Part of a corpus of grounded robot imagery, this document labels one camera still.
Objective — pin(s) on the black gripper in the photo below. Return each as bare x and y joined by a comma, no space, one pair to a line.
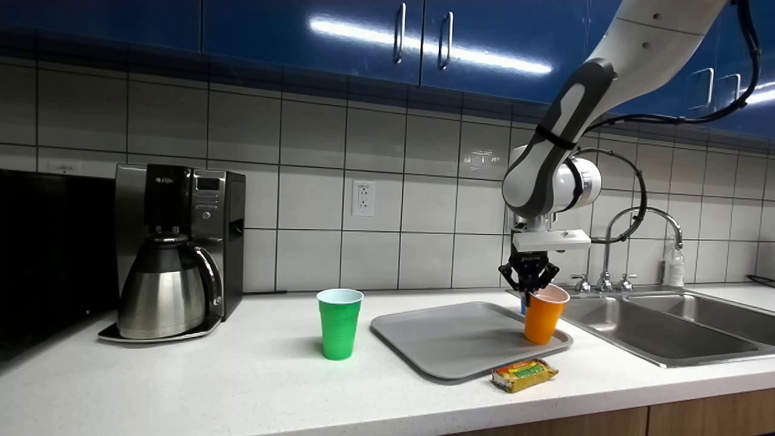
529,268

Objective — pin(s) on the orange plastic cup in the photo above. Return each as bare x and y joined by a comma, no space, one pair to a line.
543,313

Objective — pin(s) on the green plastic cup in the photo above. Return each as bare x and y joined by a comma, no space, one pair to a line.
341,313

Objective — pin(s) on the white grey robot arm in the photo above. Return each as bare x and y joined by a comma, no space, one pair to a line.
645,44

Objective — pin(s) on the grey plastic tray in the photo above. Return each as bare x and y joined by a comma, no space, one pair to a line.
462,341

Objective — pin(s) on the chrome gooseneck faucet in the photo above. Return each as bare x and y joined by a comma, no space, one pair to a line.
631,249

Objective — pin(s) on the yellow green sponge pack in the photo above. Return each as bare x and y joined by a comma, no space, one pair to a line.
521,373

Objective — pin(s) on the clear soap bottle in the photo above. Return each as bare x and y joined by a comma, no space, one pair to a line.
673,266

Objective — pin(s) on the stainless steel double sink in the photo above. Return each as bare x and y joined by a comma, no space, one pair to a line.
675,328

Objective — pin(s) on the blue upper cabinets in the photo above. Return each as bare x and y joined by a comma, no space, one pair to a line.
492,56

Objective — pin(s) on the wooden lower cabinets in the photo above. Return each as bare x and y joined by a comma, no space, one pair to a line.
725,415

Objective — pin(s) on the steel coffee carafe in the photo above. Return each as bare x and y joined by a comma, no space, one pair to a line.
174,288

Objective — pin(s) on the black steel coffee maker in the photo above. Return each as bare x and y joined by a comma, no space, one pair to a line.
205,205

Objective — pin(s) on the black microwave oven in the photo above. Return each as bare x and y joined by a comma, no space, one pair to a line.
57,254

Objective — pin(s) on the white wall outlet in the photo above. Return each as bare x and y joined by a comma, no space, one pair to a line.
361,196

